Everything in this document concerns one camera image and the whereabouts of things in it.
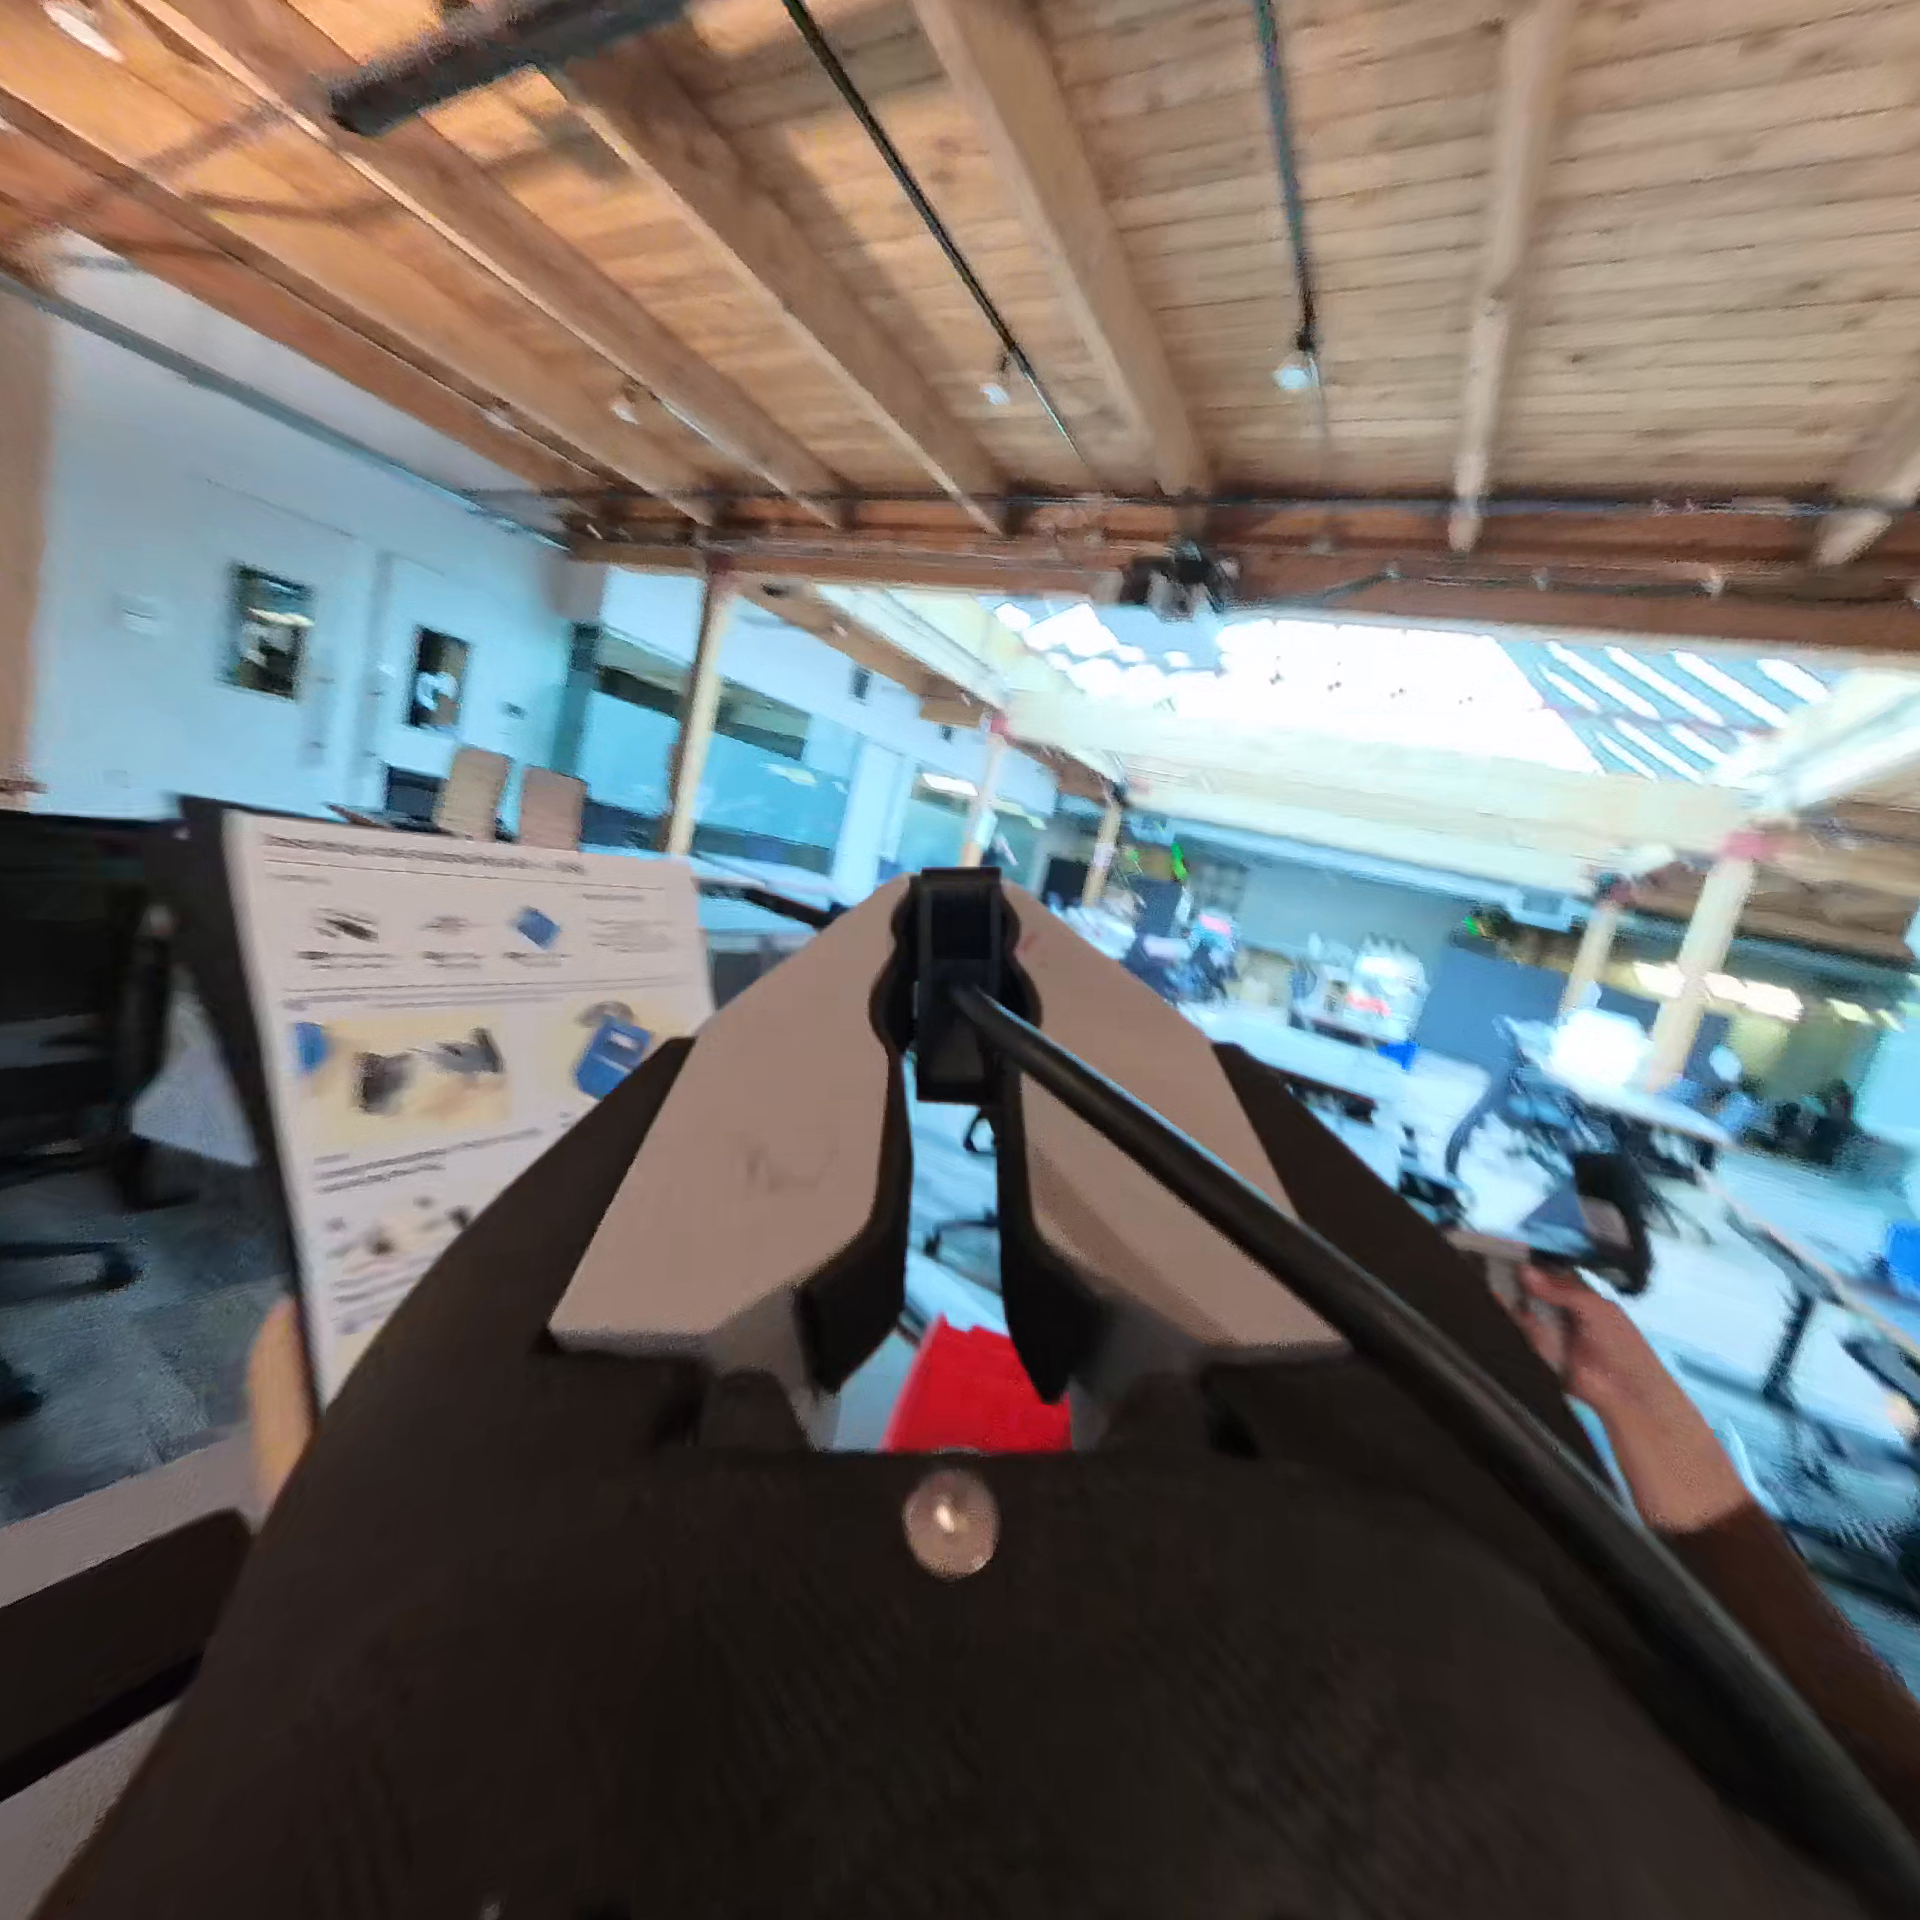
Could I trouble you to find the person's right forearm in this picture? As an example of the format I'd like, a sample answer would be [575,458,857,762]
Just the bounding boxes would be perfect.
[1610,1382,1920,1805]

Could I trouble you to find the black office chair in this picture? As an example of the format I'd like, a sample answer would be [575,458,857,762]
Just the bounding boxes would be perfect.
[0,810,197,1307]

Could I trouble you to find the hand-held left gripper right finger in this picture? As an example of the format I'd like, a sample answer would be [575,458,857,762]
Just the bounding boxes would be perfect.
[990,878,1351,1402]

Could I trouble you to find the instruction sheet board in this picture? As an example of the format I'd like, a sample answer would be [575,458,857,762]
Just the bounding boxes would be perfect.
[224,810,717,1413]

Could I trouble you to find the person's right hand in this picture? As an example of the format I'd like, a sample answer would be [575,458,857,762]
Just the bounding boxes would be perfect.
[1521,1268,1665,1424]

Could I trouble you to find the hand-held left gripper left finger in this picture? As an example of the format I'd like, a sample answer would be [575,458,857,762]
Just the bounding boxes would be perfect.
[544,873,921,1397]

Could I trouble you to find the red plastic bin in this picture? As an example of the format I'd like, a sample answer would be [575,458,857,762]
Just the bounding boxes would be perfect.
[887,1311,1075,1453]

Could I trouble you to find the thick black usb cable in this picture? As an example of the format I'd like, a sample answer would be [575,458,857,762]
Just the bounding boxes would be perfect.
[895,865,1920,1920]

